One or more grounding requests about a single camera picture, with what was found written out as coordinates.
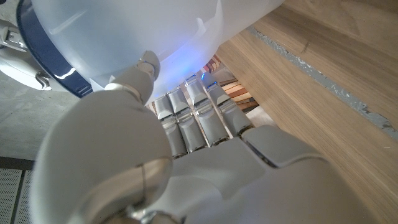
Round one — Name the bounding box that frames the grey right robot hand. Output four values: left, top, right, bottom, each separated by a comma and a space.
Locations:
0, 26, 29, 52

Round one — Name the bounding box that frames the dark blue pitcher lid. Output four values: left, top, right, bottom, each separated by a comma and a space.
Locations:
16, 0, 94, 99

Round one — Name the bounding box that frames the translucent white plastic pitcher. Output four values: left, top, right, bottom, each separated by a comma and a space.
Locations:
30, 0, 285, 100

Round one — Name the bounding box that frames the printed bookshelf backdrop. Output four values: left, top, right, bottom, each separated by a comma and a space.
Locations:
146, 54, 277, 128

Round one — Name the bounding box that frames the grey tape strip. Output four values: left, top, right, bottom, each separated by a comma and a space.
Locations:
247, 26, 398, 141

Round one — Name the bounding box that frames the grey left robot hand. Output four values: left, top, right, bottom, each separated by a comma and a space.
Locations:
29, 50, 379, 224

